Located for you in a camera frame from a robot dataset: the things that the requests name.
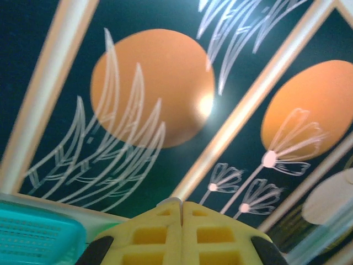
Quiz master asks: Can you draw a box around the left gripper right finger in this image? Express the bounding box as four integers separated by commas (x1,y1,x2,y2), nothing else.
181,200,289,265

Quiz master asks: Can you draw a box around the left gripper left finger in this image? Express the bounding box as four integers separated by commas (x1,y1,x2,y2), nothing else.
78,200,183,265

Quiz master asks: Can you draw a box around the teal plastic basket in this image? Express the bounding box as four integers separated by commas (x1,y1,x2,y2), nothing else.
0,200,87,265

